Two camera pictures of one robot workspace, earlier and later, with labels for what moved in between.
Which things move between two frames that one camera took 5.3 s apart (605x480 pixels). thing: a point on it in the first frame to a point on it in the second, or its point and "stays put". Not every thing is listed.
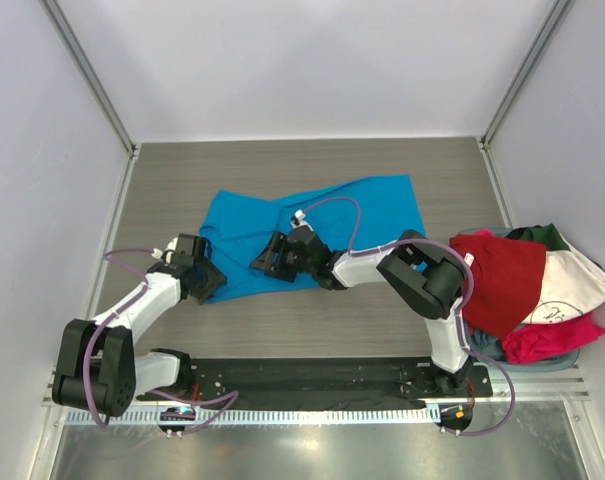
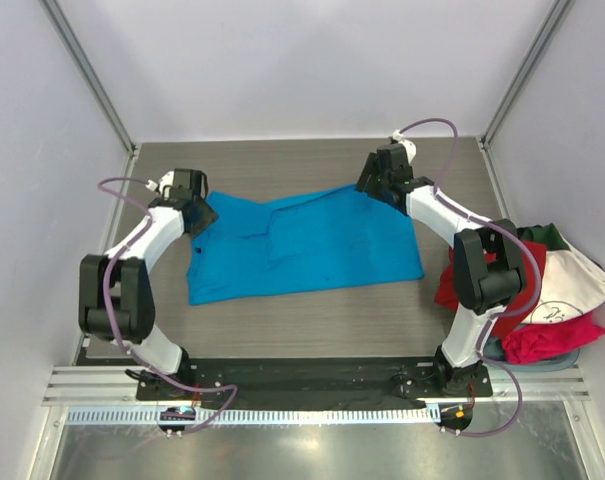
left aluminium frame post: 90,73 stays put
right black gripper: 279,255 to 373,179
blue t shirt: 349,216 stays put
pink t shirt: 548,339 stays put
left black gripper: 210,279 to 200,212
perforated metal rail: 318,416 stays put
